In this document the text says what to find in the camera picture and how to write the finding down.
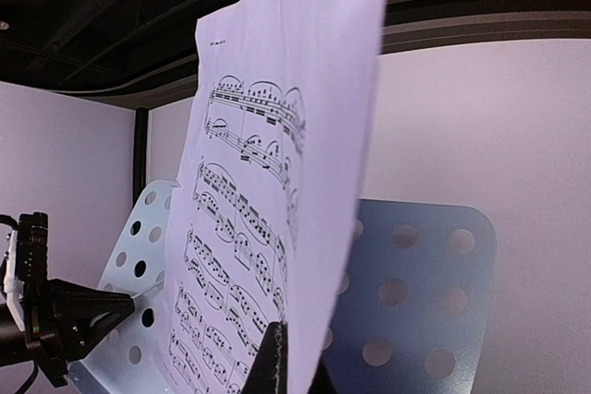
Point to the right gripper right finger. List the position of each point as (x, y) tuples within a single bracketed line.
[(321, 382)]

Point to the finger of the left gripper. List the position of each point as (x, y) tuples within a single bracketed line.
[(85, 316)]

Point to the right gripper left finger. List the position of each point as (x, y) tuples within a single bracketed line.
[(268, 374)]

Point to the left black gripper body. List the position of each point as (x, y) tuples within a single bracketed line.
[(34, 344)]

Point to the light blue music stand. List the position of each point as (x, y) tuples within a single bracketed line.
[(405, 313)]

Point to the purple sheet music page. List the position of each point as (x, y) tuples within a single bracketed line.
[(274, 155)]

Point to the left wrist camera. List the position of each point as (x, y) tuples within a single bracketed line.
[(12, 285)]

